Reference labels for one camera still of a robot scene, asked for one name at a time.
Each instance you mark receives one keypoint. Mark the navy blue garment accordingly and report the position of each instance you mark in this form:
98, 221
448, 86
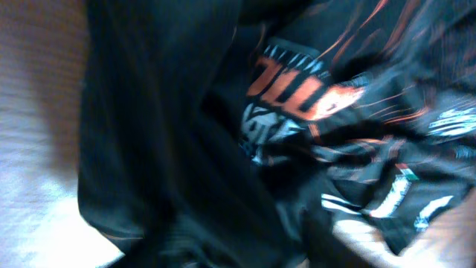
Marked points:
160, 171

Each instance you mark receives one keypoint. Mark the black patterned cycling jersey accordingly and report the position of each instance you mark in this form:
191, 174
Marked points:
356, 110

